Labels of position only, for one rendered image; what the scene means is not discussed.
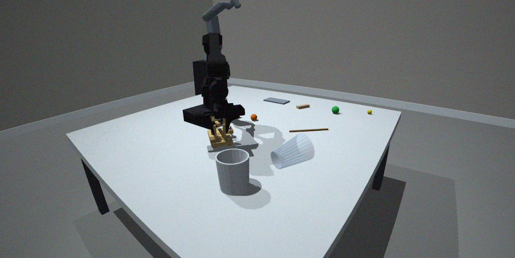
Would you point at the tan wooden catapult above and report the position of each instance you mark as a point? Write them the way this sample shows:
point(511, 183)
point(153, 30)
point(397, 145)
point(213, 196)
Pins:
point(220, 138)

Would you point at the tan rectangular block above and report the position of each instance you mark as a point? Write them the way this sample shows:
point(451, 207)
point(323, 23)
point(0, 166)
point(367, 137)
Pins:
point(302, 106)

